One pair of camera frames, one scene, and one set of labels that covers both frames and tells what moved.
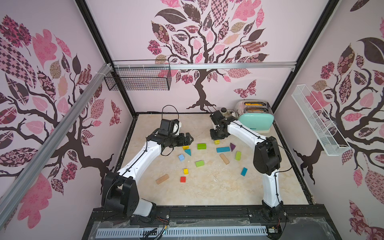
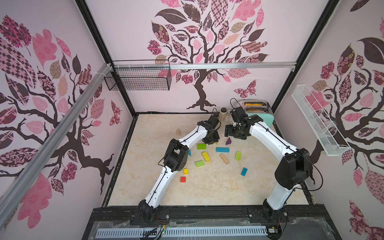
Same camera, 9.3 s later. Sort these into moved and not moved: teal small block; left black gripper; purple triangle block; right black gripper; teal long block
Moved: right black gripper; left black gripper; purple triangle block
Not moved: teal small block; teal long block
